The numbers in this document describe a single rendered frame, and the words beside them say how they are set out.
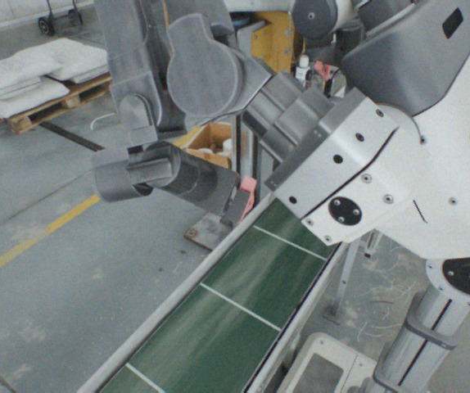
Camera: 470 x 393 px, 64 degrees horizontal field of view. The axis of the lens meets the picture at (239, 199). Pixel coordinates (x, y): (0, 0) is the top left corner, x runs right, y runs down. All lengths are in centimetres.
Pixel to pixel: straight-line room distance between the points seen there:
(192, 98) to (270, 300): 127
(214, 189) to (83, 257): 193
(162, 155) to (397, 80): 28
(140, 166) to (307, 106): 21
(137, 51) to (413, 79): 31
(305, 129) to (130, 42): 22
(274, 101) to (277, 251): 141
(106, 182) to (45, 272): 195
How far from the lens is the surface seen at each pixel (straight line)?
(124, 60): 46
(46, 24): 627
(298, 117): 38
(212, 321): 154
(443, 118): 51
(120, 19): 48
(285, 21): 148
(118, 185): 49
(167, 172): 44
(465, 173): 54
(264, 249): 177
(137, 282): 219
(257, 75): 40
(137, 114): 43
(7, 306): 236
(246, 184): 54
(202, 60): 40
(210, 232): 235
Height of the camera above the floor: 169
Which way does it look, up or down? 40 degrees down
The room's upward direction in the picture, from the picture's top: straight up
